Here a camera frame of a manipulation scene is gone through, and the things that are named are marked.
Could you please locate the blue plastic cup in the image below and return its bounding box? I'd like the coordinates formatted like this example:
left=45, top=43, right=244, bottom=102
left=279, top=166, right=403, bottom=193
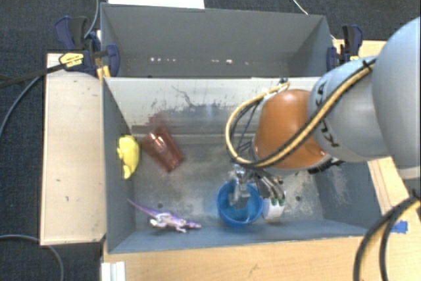
left=215, top=180, right=264, bottom=229

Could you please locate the red translucent plastic cup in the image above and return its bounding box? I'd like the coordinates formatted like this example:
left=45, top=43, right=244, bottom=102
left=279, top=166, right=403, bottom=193
left=140, top=126, right=186, bottom=173

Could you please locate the grey metal bin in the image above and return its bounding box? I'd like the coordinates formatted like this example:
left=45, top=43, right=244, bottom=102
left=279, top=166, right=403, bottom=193
left=99, top=2, right=384, bottom=255

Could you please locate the purple toy lizard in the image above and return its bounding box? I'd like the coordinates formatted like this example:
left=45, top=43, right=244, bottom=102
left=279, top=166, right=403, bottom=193
left=126, top=197, right=203, bottom=234

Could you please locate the yellow toy duck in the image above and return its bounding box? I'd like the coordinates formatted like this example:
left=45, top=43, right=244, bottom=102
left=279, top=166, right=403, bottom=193
left=116, top=135, right=141, bottom=180

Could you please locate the pale wood flat board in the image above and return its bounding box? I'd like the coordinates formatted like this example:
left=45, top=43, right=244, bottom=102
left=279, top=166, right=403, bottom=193
left=39, top=53, right=109, bottom=246

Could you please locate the white cup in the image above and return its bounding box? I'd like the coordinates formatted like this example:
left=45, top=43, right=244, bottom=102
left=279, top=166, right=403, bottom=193
left=262, top=197, right=286, bottom=222

